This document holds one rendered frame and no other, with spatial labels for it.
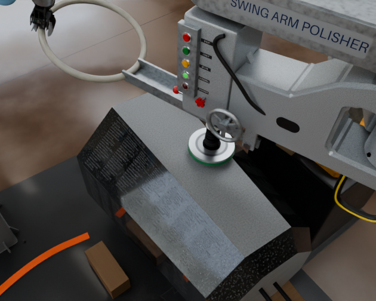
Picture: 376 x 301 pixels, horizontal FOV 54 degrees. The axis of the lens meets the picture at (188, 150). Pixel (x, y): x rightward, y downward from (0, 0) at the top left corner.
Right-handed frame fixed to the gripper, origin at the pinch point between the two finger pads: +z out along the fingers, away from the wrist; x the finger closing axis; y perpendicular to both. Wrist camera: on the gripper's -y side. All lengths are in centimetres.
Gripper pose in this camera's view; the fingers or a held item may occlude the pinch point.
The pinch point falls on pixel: (43, 30)
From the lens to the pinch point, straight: 191.4
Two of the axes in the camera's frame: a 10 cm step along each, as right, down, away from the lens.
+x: 9.3, 2.6, 2.4
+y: -1.1, 8.6, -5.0
